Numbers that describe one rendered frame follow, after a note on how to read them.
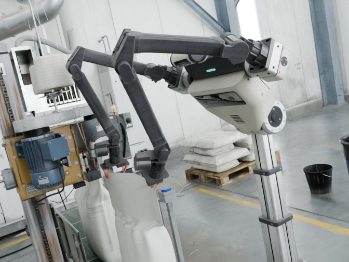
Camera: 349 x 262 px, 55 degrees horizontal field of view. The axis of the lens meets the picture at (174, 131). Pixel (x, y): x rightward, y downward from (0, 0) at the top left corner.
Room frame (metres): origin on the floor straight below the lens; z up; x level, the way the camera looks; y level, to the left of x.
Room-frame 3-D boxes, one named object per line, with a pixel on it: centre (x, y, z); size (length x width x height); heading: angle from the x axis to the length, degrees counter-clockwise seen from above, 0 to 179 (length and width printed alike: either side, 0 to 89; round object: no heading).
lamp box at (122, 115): (1.97, 0.27, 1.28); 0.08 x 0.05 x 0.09; 30
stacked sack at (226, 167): (4.71, -0.47, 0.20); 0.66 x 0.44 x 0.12; 30
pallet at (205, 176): (4.91, -0.76, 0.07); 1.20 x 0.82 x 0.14; 122
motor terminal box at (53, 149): (1.51, 0.55, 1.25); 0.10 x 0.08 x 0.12; 145
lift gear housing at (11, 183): (1.68, 0.88, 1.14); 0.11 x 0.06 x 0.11; 30
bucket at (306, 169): (3.45, -1.42, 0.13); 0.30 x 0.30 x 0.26
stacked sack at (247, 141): (4.90, -1.12, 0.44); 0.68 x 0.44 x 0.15; 120
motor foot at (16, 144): (1.62, 0.71, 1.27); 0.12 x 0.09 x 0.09; 120
